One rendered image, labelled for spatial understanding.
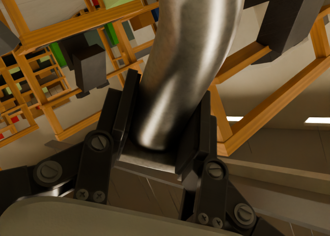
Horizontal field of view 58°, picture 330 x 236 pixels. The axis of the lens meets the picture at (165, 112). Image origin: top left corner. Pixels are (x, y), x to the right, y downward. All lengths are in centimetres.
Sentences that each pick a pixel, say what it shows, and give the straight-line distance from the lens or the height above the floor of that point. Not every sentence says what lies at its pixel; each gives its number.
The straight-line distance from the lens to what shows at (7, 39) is 25.
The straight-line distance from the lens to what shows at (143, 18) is 566.
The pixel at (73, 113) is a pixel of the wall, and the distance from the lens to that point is 1123.
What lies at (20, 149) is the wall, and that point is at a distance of 1082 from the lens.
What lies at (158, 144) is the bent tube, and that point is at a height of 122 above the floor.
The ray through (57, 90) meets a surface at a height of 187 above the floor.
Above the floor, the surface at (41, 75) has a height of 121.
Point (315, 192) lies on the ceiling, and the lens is 574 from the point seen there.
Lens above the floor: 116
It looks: 15 degrees up
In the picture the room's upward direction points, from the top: 158 degrees clockwise
